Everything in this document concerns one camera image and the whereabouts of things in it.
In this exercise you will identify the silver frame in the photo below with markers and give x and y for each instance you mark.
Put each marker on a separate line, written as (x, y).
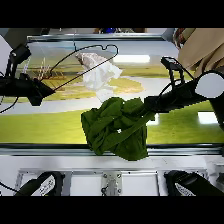
(50, 151)

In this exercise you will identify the green long-sleeved shirt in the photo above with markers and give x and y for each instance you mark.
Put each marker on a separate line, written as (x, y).
(116, 130)

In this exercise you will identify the white garment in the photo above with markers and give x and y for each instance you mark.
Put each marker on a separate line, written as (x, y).
(100, 75)

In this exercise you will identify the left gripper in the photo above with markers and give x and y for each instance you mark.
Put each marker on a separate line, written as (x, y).
(33, 90)

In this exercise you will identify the black clothes hanger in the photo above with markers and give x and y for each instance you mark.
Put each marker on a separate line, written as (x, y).
(83, 72)

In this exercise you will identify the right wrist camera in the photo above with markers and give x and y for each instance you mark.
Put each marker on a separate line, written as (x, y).
(171, 66)

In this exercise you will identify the beige garment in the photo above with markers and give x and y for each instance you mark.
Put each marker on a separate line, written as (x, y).
(203, 50)

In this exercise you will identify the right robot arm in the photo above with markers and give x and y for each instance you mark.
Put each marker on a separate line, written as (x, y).
(200, 90)

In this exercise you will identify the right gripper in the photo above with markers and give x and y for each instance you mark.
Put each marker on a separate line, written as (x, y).
(156, 104)

